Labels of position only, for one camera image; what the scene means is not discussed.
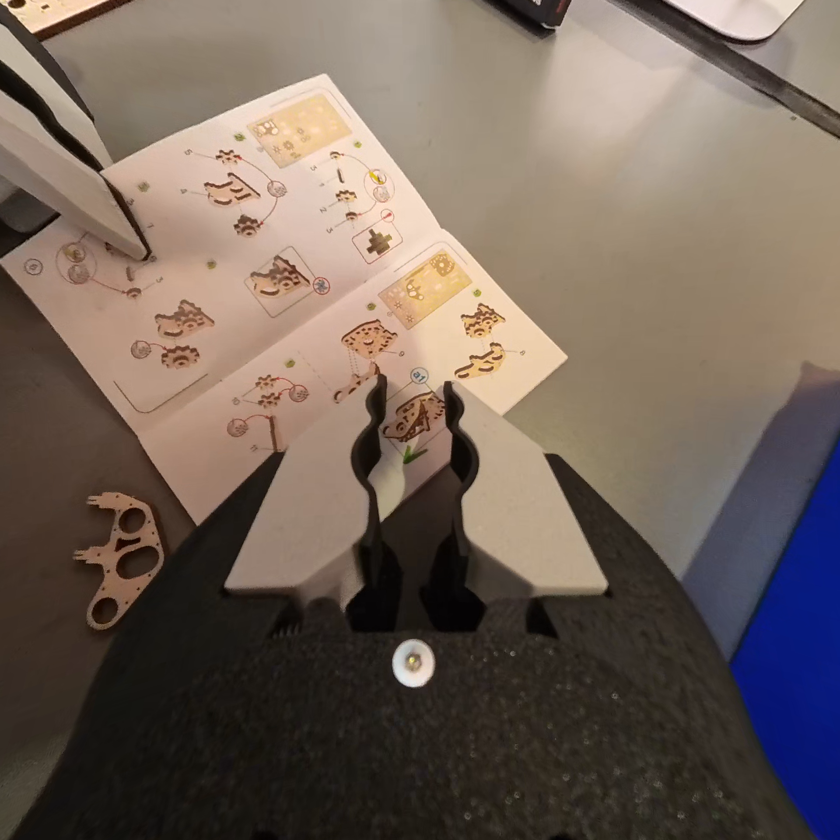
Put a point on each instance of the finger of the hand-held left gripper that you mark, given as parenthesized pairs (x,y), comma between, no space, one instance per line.
(59,177)
(46,85)

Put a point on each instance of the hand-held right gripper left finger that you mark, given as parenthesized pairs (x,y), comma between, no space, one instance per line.
(295,525)

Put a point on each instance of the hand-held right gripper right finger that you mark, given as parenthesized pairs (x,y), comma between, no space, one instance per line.
(531,525)

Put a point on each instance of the white instruction booklet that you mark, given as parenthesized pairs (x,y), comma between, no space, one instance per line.
(275,216)

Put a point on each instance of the wooden parts sheet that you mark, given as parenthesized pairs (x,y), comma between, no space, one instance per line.
(59,16)

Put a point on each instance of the wooden model part with holes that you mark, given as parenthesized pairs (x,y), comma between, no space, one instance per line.
(121,558)

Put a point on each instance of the blue plastic bin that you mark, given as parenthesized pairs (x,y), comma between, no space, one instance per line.
(800,656)

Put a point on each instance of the black box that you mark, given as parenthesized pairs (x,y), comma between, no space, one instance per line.
(544,10)

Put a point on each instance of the white stand base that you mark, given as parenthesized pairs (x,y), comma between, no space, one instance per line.
(735,16)

